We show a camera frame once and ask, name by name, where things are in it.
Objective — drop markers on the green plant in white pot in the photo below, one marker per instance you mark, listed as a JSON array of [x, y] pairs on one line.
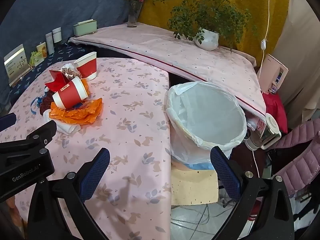
[[207, 40]]

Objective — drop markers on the pink dotted cloth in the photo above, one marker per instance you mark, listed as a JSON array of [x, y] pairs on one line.
[[162, 47]]

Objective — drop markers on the mustard yellow fabric backdrop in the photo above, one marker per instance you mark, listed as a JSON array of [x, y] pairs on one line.
[[280, 10]]

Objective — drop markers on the glass vase with pink flowers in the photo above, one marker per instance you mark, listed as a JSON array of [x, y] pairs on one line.
[[132, 17]]

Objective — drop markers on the white desk card with stand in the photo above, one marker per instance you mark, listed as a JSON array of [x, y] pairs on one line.
[[16, 62]]

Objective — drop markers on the yellow tin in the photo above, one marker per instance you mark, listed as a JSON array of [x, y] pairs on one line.
[[42, 51]]

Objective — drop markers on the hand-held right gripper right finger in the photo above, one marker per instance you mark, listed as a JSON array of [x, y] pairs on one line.
[[225, 175]]

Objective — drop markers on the pale yellow cardboard sheet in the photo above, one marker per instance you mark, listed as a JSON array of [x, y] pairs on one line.
[[192, 187]]

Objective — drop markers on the tall white bottle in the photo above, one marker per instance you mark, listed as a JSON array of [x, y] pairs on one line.
[[50, 45]]

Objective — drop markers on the small green paper basket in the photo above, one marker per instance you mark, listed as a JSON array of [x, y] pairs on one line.
[[35, 58]]

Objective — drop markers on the white jar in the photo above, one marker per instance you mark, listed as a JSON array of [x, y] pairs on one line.
[[57, 36]]

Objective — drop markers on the pink rabbit print tablecloth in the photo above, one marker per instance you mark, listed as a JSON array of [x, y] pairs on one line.
[[125, 130]]

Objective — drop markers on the pink appliance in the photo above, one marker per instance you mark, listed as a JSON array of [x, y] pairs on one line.
[[271, 67]]

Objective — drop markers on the red folded paper carton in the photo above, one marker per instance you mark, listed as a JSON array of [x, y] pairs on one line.
[[56, 81]]

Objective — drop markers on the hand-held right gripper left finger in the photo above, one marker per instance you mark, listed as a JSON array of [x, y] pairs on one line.
[[96, 175]]

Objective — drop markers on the pale green tissue box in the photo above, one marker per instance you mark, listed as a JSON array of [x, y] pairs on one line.
[[85, 28]]

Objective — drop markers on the brown white printed wrapper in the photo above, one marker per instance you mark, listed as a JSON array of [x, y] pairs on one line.
[[70, 71]]

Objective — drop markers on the grey blue fabric backdrop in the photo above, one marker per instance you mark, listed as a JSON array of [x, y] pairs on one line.
[[62, 2]]

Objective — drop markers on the red garment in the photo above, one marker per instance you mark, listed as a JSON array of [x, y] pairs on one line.
[[275, 107]]

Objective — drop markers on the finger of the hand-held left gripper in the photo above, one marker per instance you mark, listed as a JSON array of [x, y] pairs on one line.
[[7, 121], [37, 140]]

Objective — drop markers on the white small kitchen appliance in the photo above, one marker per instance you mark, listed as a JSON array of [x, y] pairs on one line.
[[271, 125]]

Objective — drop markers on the orange plastic bag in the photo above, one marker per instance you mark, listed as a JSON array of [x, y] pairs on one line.
[[75, 116]]

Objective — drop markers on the pink puffer jacket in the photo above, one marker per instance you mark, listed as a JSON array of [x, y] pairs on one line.
[[302, 155]]

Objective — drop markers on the white cotton glove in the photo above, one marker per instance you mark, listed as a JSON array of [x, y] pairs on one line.
[[65, 128]]

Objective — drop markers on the dark maroon cloth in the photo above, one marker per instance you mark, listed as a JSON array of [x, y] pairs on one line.
[[46, 103]]

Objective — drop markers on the navy floral cloth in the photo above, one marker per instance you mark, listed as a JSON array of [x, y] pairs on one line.
[[62, 52]]

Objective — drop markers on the round bin with white liner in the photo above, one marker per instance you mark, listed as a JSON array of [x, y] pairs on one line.
[[212, 115]]

